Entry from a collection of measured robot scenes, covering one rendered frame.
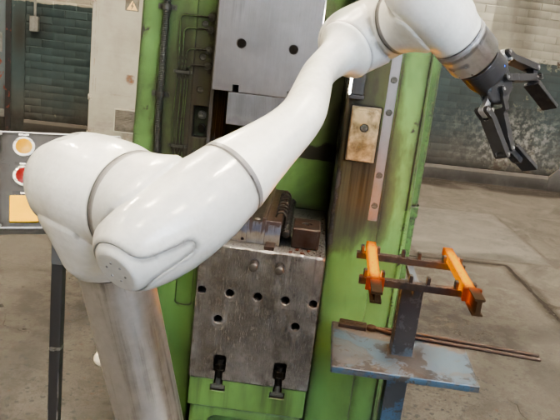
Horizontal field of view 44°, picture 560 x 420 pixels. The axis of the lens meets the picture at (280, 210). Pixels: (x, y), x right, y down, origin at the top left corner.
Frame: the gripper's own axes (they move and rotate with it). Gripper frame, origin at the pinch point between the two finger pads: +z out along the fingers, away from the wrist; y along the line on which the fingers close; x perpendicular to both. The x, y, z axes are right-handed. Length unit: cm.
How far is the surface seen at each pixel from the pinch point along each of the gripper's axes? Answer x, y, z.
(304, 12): -78, -46, -14
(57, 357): -147, 63, 1
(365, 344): -76, 25, 53
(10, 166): -127, 25, -47
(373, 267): -62, 10, 32
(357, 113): -83, -37, 21
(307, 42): -79, -40, -8
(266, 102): -92, -23, -4
